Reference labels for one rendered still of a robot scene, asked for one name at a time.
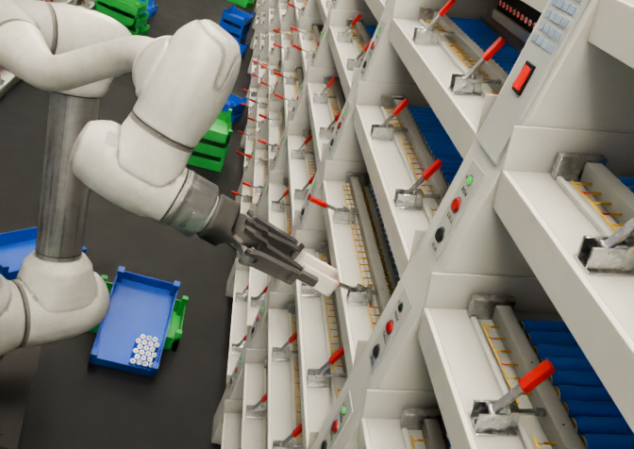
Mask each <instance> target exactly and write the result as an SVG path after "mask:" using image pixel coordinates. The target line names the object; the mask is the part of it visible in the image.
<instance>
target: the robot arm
mask: <svg viewBox="0 0 634 449"><path fill-rule="evenodd" d="M241 62H242V56H241V53H240V47H239V45H238V43H237V41H236V40H235V39H234V38H233V37H232V36H231V35H230V34H228V33H227V32H226V31H225V30H224V29H223V28H221V27H220V26H219V25H217V24H215V23H214V22H212V21H211V20H206V19H205V20H194V21H192V22H190V23H188V24H186V25H183V26H182V27H180V28H179V29H178V30H177V31H176V33H175V34H174V36H162V37H158V38H156V39H153V38H149V37H145V36H132V35H131V33H130V32H129V31H128V30H127V28H126V27H125V26H123V25H122V24H121V23H119V22H118V21H116V20H114V19H113V18H111V17H109V16H108V15H106V14H103V13H101V12H99V11H96V10H92V9H89V8H82V7H79V6H74V5H69V4H64V3H51V2H44V1H39V0H0V67H1V68H3V69H5V70H7V71H8V72H10V73H12V74H14V75H16V76H17V77H19V78H21V79H22V80H23V81H24V82H25V83H27V84H29V85H31V86H32V87H35V88H37V89H40V90H43V91H50V100H49V110H48V120H47V130H46V141H45V150H44V161H43V171H42V190H41V201H40V210H39V220H38V231H37V240H36V249H35V250H34V251H33V252H31V253H30V254H29V255H28V256H27V257H26V258H25V259H24V261H23V265H22V267H21V269H20V271H19V273H18V274H17V276H16V279H12V280H6V279H5V278H4V277H3V276H2V275H0V360H1V359H3V357H4V355H5V353H7V352H9V351H11V350H13V349H16V348H20V347H27V346H36V345H43V344H47V343H52V342H57V341H64V340H67V339H70V338H73V337H76V336H78V335H81V334H83V333H85V332H87V331H89V330H91V329H92V328H94V327H95V326H97V325H98V324H100V323H101V322H102V321H103V319H104V318H105V316H106V314H107V312H108V308H109V293H108V288H107V285H106V282H105V281H104V279H103V278H102V277H101V276H100V275H99V274H98V273H96V272H94V271H93V269H92V263H91V261H90V260H89V258H88V257H87V256H86V255H85V254H84V253H83V252H82V248H83V240H84V231H85V223H86V215H87V206H88V198H89V189H92V190H93V191H95V192H97V193H98V194H100V195H101V196H103V197H104V198H106V199H107V200H109V201H110V202H111V203H113V204H115V205H117V206H118V207H120V208H123V209H125V210H127V211H130V212H132V213H134V214H137V215H140V216H145V217H149V218H152V219H154V220H156V221H159V222H161V223H162V224H163V225H167V226H169V227H171V228H172V229H174V230H176V231H177V232H179V233H181V234H183V235H185V236H187V237H192V236H193V235H195V234H197V237H198V238H200V239H202V240H204V241H207V242H209V243H210V244H212V245H214V246H218V245H220V244H221V243H227V244H228V245H229V246H230V247H231V248H232V249H234V250H236V251H239V253H240V255H241V257H240V258H239V259H238V262H239V263H240V264H241V265H244V266H249V267H253V268H255V269H257V270H259V271H261V272H263V273H265V274H268V275H270V276H272V277H274V278H276V279H278V280H281V281H283V282H285V283H287V284H289V285H291V284H292V283H293V282H294V281H295V280H296V279H297V280H299V281H300V282H302V283H304V284H306V285H308V286H310V287H312V288H313V289H315V290H317V291H319V292H321V293H322V294H324V295H326V296H329V295H330V294H331V293H332V292H333V291H334V290H335V289H336V288H337V287H338V286H339V282H338V281H337V280H335V279H333V278H331V277H333V276H334V275H335V273H336V272H337V269H335V268H333V267H331V266H330V265H328V264H326V263H324V262H323V261H321V260H319V259H318V258H316V257H314V256H312V255H310V254H309V253H307V252H305V251H302V250H303V249H304V247H305V245H304V244H303V243H302V242H301V243H300V244H299V246H298V245H297V243H298V240H297V239H295V238H294V237H292V236H291V235H289V234H288V233H286V232H284V231H283V230H281V229H280V228H278V227H276V226H275V225H273V224H271V223H269V222H268V221H266V220H265V219H263V218H261V217H260V216H259V215H258V214H257V213H256V212H255V211H254V210H253V209H251V208H250V209H248V211H247V212H246V213H245V214H243V213H240V212H241V206H240V204H239V203H238V202H236V201H234V200H232V199H231V198H229V197H227V196H225V195H224V194H218V193H219V188H218V186H217V185H215V184H213V183H212V182H210V181H208V180H206V179H205V178H204V177H202V176H200V175H198V174H196V173H195V172H194V171H191V170H189V169H188V168H186V165H187V163H188V160H189V158H190V156H191V154H192V151H193V149H194V147H195V146H196V145H197V143H199V141H200V140H201V139H202V138H203V137H204V135H205V134H206V133H207V132H208V131H209V129H210V128H211V126H212V125H213V123H214V122H215V120H216V119H217V117H218V116H219V114H220V112H221V111H222V109H223V107H224V105H225V103H226V101H227V99H228V97H229V95H230V94H231V92H232V90H233V88H234V85H235V83H236V80H237V78H238V74H239V71H240V68H241ZM128 72H132V80H133V83H134V86H135V88H136V90H135V93H136V95H137V97H138V100H137V102H136V104H135V106H134V108H133V109H132V111H131V112H130V114H129V115H128V117H127V118H126V119H125V121H124V122H123V123H122V125H119V124H117V123H115V122H113V121H105V120H99V121H97V118H98V109H99V102H100V101H99V97H103V96H104V95H105V94H106V93H107V91H108V88H109V86H110V84H111V82H112V81H113V79H114V77H117V76H120V75H122V74H124V73H128Z"/></svg>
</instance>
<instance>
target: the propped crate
mask: <svg viewBox="0 0 634 449"><path fill-rule="evenodd" d="M179 285H180V281H176V280H175V281H174V283H170V282H166V281H162V280H159V279H155V278H152V277H148V276H144V275H140V274H134V273H131V272H127V271H125V267H122V266H119V268H118V271H117V275H116V276H115V279H114V282H113V285H112V288H111V291H110V294H109V308H108V312H107V314H106V316H105V318H104V319H103V321H102V322H101V323H100V325H99V328H98V331H97V334H96V337H95V340H94V343H93V346H92V351H91V354H90V359H89V363H92V364H96V365H101V366H105V367H110V368H113V369H118V370H122V371H126V372H131V373H134V374H142V375H147V376H151V377H155V374H156V372H157V370H158V368H159V362H160V358H161V354H162V350H163V346H164V343H165V339H166V335H167V332H168V328H169V324H170V321H171V317H172V313H173V309H174V306H175V299H176V296H177V292H178V288H179ZM141 334H144V335H145V336H146V337H147V336H151V337H152V339H153V338H154V337H157V338H158V343H159V348H158V351H157V357H156V360H155V362H153V363H152V367H151V369H146V368H142V367H138V366H134V365H129V364H128V363H129V361H130V356H131V353H132V351H133V346H134V343H135V340H136V339H137V338H139V337H140V335H141Z"/></svg>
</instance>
